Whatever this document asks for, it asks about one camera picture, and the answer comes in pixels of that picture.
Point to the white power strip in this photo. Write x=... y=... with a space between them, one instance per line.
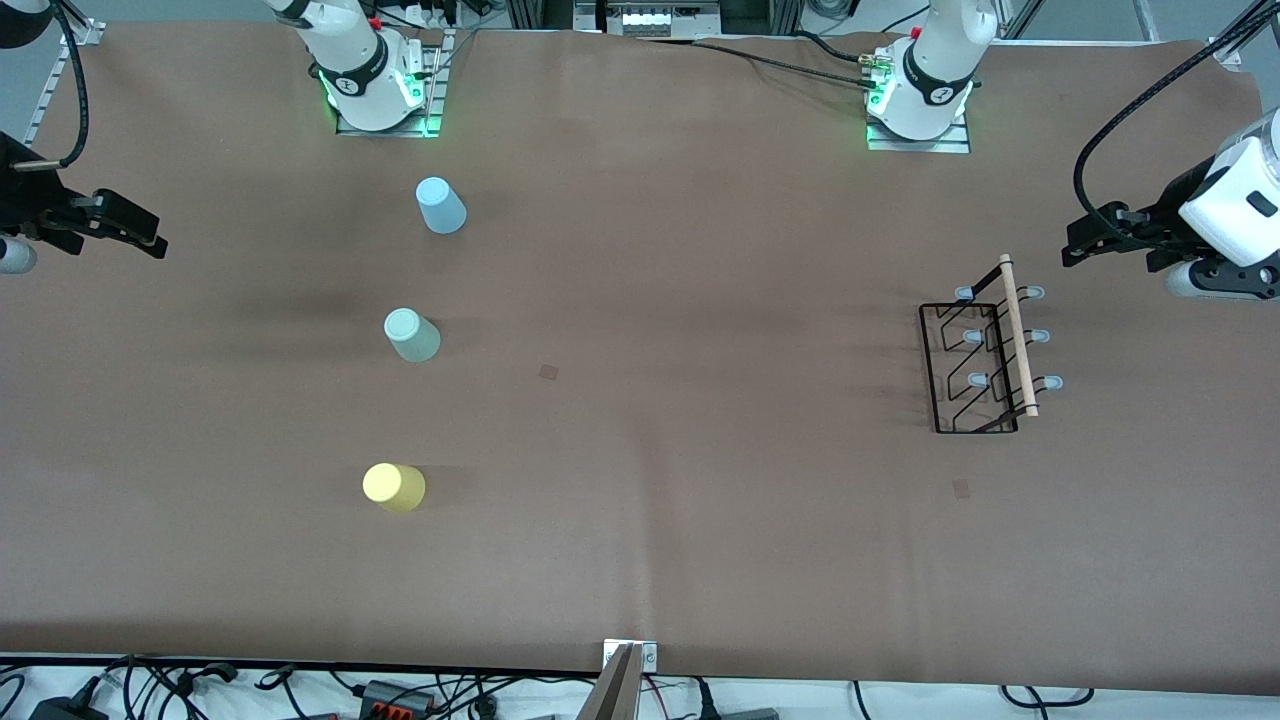
x=430 y=12

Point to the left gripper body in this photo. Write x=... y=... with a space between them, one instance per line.
x=1168 y=209

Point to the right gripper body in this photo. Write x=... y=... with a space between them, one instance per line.
x=22 y=203

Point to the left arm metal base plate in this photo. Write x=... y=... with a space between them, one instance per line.
x=955 y=140

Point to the light blue plastic cup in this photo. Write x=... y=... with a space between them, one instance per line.
x=440 y=206

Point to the mint green plastic cup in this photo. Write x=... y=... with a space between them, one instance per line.
x=411 y=335

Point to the metal corner bracket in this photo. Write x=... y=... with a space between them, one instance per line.
x=1226 y=52

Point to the grey background equipment box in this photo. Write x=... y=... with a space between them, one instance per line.
x=650 y=15

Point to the black plug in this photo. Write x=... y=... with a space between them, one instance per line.
x=735 y=712

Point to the black power adapter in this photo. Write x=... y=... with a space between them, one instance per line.
x=65 y=708

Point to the black orange connector block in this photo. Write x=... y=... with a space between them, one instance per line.
x=398 y=697

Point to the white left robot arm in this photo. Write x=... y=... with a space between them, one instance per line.
x=935 y=70

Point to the brown table cover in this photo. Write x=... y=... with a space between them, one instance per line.
x=700 y=520

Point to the yellow plastic cup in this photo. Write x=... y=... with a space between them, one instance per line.
x=393 y=487

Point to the small metal table bracket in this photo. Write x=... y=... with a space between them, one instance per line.
x=650 y=655

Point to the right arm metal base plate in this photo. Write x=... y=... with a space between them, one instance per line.
x=432 y=95

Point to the aluminium profile rail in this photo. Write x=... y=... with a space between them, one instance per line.
x=45 y=95

